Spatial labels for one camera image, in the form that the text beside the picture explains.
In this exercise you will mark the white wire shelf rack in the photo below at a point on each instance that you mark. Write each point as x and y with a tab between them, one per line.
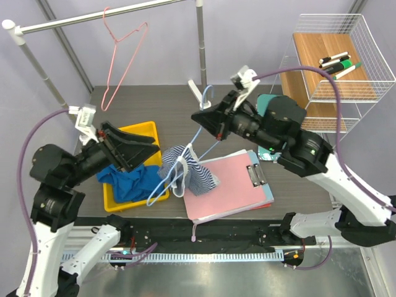
349	113

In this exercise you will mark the pink clipboard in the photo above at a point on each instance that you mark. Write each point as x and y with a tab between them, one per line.
229	185

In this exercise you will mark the light blue clipboard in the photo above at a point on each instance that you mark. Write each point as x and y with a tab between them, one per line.
266	187

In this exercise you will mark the green white pen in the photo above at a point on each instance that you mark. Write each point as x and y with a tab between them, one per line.
347	71

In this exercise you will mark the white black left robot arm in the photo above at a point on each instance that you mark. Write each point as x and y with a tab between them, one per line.
56	205

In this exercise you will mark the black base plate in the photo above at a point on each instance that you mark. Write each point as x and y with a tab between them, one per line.
225	236

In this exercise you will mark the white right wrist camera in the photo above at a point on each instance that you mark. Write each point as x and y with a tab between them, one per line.
245	81

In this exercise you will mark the blue wire hanger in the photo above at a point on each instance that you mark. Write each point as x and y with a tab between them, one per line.
185	148

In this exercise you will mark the blue white striped tank top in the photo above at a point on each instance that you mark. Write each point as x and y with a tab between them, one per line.
193	176

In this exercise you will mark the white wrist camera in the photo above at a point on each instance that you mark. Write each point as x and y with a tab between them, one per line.
84	122
245	81

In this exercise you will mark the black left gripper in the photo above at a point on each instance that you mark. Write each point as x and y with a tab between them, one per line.
125	154

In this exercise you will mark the lower wooden shelf board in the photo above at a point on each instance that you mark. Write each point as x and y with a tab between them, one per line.
320	117

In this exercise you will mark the yellow plastic tray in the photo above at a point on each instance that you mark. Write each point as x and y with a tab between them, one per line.
111	206

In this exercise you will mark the silver white clothes rack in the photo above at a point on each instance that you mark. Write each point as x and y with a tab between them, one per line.
167	58

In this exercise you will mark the green highlighter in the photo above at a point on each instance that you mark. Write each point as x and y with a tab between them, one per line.
340	66

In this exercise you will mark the white slotted cable duct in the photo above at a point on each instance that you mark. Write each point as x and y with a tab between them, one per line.
155	258

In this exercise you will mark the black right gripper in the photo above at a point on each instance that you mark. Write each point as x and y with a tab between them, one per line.
218	119

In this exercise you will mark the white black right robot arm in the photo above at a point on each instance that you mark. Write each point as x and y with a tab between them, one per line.
364	219

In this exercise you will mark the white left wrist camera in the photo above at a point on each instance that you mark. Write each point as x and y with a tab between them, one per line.
84	122

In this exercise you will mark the black white marker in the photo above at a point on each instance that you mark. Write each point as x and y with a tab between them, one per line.
337	56
332	62

